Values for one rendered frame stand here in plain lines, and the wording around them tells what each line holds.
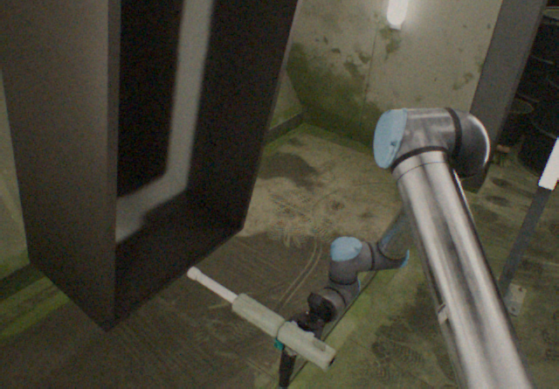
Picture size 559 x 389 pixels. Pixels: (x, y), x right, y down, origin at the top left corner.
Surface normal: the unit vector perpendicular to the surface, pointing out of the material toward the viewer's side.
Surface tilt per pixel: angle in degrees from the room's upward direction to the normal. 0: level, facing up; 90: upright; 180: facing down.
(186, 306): 0
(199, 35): 89
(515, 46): 90
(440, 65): 90
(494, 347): 31
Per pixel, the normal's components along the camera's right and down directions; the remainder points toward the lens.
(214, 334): 0.06, -0.85
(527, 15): -0.58, 0.40
